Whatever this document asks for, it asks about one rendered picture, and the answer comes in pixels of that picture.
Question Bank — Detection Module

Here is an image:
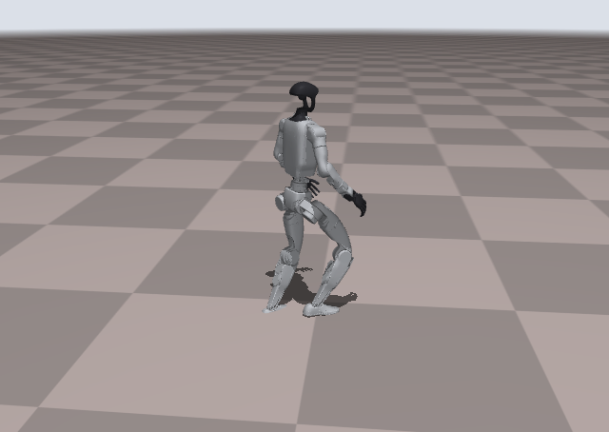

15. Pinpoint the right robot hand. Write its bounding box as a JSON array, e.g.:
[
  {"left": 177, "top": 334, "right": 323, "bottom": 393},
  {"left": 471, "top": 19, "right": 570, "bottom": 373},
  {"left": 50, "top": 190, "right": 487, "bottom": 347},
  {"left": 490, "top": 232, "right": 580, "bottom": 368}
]
[{"left": 344, "top": 190, "right": 366, "bottom": 217}]

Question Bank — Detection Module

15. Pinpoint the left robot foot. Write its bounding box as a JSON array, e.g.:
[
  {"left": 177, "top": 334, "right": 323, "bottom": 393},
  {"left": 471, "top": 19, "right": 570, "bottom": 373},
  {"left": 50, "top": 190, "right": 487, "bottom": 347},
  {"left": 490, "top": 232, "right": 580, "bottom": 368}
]
[{"left": 262, "top": 304, "right": 287, "bottom": 313}]

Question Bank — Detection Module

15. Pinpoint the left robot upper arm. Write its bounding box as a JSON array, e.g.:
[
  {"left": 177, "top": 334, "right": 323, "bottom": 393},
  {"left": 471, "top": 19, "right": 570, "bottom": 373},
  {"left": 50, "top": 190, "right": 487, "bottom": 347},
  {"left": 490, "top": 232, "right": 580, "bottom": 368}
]
[{"left": 273, "top": 118, "right": 287, "bottom": 162}]

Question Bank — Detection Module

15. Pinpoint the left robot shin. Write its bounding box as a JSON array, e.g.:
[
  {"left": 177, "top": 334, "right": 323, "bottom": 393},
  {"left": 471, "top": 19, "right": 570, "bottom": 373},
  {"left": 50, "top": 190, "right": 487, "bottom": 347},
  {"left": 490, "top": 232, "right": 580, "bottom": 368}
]
[{"left": 267, "top": 251, "right": 300, "bottom": 310}]

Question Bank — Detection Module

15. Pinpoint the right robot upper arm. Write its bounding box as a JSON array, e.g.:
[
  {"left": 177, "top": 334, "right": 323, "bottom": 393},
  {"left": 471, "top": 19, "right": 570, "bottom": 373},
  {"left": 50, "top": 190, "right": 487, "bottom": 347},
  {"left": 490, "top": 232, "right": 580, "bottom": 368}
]
[{"left": 306, "top": 125, "right": 330, "bottom": 178}]

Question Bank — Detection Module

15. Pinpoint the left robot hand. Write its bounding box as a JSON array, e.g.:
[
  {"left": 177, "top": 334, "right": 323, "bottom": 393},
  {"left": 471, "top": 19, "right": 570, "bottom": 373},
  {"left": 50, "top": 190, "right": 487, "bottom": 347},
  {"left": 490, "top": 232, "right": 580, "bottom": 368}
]
[{"left": 293, "top": 177, "right": 320, "bottom": 198}]

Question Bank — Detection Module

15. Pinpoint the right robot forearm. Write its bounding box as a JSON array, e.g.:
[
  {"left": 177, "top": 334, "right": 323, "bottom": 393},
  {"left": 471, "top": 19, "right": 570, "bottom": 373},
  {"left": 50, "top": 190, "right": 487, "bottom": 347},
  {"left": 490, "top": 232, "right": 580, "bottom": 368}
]
[{"left": 326, "top": 163, "right": 353, "bottom": 198}]

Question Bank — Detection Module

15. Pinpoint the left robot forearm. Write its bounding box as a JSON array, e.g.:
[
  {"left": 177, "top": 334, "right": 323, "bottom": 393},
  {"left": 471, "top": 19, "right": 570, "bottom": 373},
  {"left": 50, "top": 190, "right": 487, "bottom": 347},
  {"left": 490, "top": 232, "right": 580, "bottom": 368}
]
[{"left": 280, "top": 162, "right": 295, "bottom": 178}]

